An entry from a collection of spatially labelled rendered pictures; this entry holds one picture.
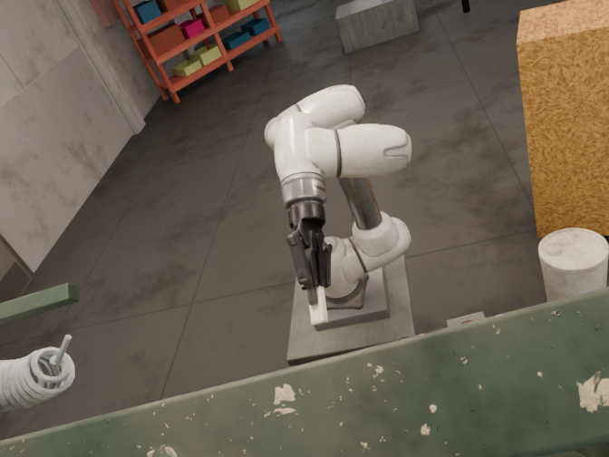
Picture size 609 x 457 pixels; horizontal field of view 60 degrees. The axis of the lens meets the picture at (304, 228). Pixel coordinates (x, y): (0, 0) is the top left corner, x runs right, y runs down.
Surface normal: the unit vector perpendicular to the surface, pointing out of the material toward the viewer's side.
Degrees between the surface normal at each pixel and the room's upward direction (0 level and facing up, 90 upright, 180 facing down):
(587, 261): 0
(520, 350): 35
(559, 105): 90
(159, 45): 90
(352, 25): 90
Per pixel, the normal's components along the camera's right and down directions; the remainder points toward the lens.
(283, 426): -0.25, -0.29
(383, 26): -0.07, 0.60
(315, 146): 0.15, -0.26
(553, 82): -0.33, 0.64
